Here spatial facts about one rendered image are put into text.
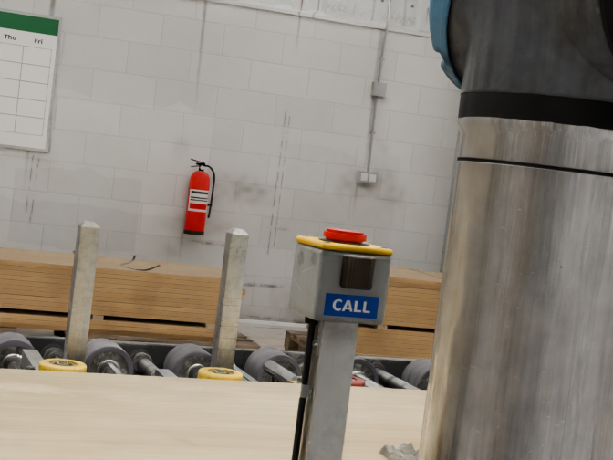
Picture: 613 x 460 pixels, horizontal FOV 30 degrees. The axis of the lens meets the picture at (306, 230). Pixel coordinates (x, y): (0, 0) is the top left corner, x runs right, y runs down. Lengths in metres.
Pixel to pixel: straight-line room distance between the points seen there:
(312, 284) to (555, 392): 0.47
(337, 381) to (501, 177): 0.50
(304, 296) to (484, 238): 0.47
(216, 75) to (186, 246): 1.27
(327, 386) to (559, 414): 0.49
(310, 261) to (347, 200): 7.66
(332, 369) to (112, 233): 7.28
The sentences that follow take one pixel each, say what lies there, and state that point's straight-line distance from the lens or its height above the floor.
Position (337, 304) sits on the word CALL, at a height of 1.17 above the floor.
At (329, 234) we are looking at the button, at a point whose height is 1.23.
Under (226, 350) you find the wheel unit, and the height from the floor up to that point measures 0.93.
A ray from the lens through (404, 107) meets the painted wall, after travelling 8.84.
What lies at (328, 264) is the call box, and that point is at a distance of 1.01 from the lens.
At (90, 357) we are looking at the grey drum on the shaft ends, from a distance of 2.50.
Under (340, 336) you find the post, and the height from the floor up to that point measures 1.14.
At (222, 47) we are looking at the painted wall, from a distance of 8.43.
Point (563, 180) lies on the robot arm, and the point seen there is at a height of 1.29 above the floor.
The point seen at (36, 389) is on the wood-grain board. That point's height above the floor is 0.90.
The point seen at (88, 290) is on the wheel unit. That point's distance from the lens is 2.10.
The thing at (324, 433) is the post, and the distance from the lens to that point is 1.06.
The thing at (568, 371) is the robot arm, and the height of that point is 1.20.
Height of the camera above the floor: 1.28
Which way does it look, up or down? 3 degrees down
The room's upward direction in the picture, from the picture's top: 7 degrees clockwise
